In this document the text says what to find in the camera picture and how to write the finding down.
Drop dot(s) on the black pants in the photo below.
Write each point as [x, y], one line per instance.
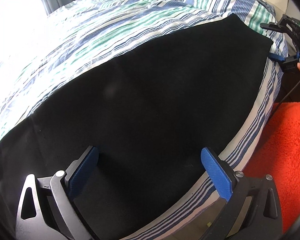
[150, 112]

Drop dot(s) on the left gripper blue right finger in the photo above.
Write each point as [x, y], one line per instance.
[252, 209]

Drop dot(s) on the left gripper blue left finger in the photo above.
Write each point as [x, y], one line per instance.
[46, 208]

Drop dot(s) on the striped blue green bedsheet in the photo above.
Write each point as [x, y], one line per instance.
[84, 34]

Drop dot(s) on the red fuzzy garment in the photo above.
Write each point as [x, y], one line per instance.
[278, 154]

